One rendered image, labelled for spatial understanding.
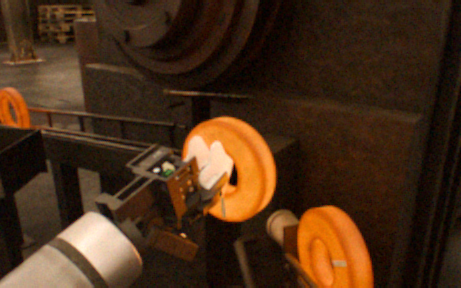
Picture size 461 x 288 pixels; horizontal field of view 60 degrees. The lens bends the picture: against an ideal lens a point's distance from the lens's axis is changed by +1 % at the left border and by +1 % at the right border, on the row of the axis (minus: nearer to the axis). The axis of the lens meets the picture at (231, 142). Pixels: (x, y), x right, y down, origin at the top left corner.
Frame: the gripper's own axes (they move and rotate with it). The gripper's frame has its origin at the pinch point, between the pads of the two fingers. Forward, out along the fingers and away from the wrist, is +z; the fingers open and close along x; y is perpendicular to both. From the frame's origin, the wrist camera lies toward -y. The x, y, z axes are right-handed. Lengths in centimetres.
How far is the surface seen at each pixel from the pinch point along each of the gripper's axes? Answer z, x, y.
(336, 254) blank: -1.2, -17.5, -9.9
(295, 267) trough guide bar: -0.9, -10.5, -17.3
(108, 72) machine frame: 26, 65, -6
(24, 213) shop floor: 11, 163, -93
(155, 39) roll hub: 12.1, 23.1, 11.8
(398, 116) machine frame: 27.5, -16.1, -4.9
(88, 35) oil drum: 152, 278, -55
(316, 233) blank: 1.7, -13.1, -11.0
